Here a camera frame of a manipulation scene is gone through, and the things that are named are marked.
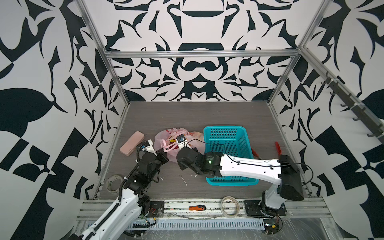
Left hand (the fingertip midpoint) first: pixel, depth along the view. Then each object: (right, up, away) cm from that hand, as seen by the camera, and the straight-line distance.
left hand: (167, 145), depth 79 cm
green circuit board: (+50, -36, -9) cm, 62 cm away
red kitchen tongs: (+66, -4, +15) cm, 67 cm away
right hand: (+7, -3, -6) cm, 9 cm away
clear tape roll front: (+30, -32, -7) cm, 44 cm away
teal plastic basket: (+38, 0, +20) cm, 43 cm away
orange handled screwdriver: (+16, -29, -5) cm, 34 cm away
